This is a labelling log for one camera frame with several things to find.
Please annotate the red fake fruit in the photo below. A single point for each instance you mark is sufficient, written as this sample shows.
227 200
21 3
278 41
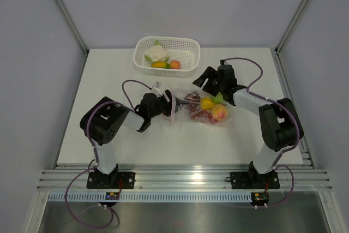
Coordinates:
202 116

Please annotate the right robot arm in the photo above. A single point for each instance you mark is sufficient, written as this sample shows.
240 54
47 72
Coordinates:
280 126

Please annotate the orange red fake peach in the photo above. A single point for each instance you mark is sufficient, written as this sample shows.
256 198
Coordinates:
174 64

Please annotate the white fake cauliflower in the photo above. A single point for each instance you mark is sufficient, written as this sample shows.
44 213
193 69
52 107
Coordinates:
156 53

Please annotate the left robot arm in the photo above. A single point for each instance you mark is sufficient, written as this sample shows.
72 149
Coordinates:
101 124

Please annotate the yellow green fake mango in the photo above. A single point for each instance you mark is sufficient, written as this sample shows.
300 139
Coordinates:
161 65

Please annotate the aluminium mounting rail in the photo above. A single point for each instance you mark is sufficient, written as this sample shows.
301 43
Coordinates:
180 178

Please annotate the orange yellow fake peach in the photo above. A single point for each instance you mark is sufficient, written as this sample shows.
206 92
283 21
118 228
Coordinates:
219 112

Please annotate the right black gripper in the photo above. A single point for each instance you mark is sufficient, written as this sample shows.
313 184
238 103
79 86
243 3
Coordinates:
210 73

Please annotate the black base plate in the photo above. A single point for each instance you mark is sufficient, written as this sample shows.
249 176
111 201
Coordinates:
244 180
120 180

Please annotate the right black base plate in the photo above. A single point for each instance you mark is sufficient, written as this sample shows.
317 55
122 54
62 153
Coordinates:
244 180

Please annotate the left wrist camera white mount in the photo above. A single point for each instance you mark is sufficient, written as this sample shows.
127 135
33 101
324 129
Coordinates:
159 90

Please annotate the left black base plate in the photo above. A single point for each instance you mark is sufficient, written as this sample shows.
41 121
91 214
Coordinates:
120 180

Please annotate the small circuit board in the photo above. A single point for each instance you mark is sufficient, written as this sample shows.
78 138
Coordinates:
112 196
260 198

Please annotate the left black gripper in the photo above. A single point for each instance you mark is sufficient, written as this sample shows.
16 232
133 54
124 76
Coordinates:
168 105

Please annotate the green fake apple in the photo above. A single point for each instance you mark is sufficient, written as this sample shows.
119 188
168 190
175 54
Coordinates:
218 99

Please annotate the right small circuit board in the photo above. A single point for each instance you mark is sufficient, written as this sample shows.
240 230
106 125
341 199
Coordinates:
260 198

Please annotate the yellow fake fruit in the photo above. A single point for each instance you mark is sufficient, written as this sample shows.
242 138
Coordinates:
206 103

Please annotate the left aluminium frame post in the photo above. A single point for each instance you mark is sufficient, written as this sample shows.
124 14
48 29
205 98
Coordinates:
71 24

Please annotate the white slotted cable duct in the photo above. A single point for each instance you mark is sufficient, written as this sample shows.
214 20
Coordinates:
230 197

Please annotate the clear zip top bag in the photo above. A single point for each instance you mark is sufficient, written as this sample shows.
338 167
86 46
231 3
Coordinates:
182 108

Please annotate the left small circuit board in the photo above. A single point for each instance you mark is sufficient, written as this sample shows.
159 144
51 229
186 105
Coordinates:
112 196

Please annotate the white perforated plastic basket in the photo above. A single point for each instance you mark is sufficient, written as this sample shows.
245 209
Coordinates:
186 51

